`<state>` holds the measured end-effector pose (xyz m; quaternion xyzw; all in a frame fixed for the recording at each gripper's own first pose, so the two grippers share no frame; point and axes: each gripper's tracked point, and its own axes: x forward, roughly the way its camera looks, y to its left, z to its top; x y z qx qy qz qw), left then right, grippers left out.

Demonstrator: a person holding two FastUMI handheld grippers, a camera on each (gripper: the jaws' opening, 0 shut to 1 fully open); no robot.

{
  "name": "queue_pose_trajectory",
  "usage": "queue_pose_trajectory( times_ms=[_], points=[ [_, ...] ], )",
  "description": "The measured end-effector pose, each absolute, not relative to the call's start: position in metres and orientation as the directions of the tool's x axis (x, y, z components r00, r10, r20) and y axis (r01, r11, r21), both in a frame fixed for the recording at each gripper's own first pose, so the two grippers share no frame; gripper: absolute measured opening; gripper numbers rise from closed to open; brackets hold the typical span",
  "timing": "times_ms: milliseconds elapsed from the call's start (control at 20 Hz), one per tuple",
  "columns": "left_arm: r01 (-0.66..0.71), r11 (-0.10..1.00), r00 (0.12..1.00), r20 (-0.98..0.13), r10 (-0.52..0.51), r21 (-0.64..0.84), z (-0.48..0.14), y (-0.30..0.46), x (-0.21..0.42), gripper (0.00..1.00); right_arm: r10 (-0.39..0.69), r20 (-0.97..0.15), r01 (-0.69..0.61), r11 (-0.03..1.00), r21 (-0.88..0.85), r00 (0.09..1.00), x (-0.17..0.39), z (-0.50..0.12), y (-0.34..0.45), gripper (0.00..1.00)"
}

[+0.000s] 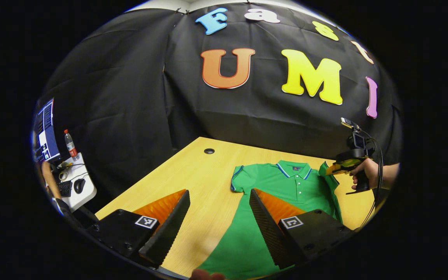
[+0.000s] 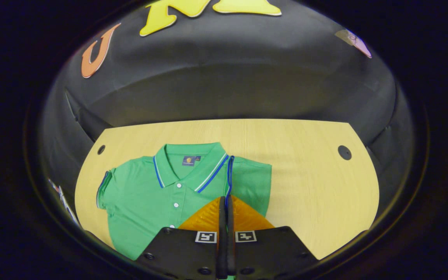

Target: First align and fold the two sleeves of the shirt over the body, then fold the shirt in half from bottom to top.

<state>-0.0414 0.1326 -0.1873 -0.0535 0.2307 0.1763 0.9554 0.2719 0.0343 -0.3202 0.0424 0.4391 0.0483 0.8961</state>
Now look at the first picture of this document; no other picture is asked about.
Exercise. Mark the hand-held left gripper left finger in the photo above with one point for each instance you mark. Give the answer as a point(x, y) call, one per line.
point(167, 231)

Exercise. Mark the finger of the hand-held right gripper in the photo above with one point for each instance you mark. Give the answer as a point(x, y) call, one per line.
point(338, 168)

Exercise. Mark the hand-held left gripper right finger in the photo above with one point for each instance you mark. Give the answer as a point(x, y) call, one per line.
point(268, 229)

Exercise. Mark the green T-shirt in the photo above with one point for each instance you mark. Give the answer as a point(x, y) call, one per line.
point(286, 186)

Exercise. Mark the white side desk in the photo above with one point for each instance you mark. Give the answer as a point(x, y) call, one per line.
point(82, 194)

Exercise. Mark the black computer mouse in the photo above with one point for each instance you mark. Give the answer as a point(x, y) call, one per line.
point(79, 185)

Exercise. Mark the black chair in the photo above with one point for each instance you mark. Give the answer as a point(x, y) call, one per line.
point(68, 214)

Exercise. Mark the black keyboard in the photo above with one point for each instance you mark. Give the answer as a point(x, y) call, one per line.
point(65, 188)

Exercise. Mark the small yellow object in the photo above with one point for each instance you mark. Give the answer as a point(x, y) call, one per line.
point(65, 164)

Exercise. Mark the clear bottle with red label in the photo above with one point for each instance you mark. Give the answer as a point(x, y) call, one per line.
point(71, 147)

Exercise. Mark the black backdrop cloth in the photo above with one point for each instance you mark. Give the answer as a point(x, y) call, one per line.
point(130, 97)

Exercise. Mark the computer monitor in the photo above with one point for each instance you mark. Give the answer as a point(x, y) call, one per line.
point(47, 132)

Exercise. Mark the row of black backdrop clips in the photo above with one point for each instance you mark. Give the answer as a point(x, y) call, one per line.
point(177, 10)

